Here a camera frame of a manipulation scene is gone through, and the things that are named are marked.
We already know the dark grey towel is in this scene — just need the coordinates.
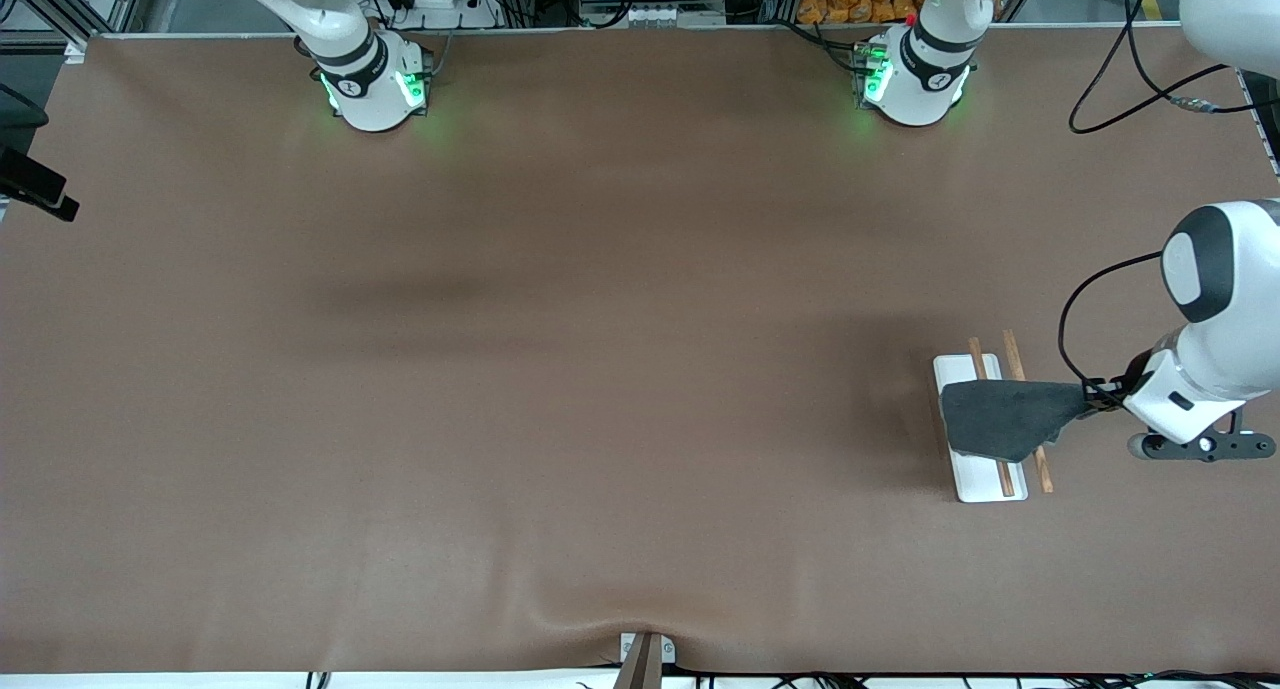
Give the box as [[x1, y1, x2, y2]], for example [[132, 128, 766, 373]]
[[939, 378, 1093, 464]]

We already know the white rectangular tray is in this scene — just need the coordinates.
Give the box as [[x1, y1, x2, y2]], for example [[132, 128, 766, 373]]
[[932, 329, 1055, 504]]

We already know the brown table cover cloth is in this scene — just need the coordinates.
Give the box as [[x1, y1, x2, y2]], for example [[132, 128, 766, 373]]
[[0, 24, 1280, 676]]

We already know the aluminium frame profile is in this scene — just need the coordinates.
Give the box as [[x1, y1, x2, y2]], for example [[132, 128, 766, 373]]
[[0, 0, 153, 62]]

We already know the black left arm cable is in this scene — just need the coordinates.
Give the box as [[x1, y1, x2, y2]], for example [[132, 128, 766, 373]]
[[1057, 0, 1280, 392]]

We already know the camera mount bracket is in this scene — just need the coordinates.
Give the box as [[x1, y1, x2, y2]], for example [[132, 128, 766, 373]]
[[612, 631, 678, 689]]

